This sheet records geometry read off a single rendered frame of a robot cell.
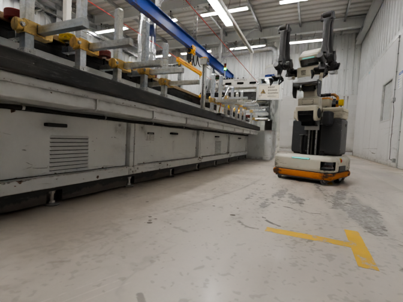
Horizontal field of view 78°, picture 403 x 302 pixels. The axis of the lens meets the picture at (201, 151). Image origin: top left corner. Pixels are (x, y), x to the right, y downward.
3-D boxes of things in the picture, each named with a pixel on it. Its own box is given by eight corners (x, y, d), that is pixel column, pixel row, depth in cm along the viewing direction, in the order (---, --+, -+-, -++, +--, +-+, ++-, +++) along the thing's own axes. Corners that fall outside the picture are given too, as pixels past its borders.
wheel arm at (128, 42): (134, 48, 115) (134, 39, 115) (128, 45, 112) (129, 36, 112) (67, 56, 132) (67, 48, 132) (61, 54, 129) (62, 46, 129)
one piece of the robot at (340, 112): (298, 160, 323) (303, 96, 318) (345, 165, 284) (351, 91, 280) (286, 162, 299) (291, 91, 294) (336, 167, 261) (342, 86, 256)
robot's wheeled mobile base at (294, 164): (297, 170, 332) (298, 151, 331) (351, 177, 287) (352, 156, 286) (271, 174, 284) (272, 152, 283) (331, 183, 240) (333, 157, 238)
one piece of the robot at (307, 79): (296, 99, 276) (298, 79, 275) (322, 97, 257) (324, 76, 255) (289, 97, 265) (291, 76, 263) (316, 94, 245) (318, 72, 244)
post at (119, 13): (121, 94, 145) (123, 9, 143) (116, 93, 142) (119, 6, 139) (116, 94, 147) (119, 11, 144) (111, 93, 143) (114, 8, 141)
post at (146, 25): (147, 95, 168) (149, 22, 165) (144, 94, 165) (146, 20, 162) (143, 95, 169) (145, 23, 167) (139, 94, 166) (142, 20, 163)
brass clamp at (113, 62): (132, 72, 150) (132, 64, 150) (116, 66, 138) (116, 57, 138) (123, 73, 153) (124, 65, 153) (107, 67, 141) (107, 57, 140)
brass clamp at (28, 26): (53, 42, 105) (54, 30, 104) (19, 28, 92) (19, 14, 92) (44, 44, 107) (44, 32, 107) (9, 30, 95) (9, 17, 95)
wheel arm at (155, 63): (162, 68, 138) (163, 60, 138) (159, 66, 135) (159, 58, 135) (103, 72, 155) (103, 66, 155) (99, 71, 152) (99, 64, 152)
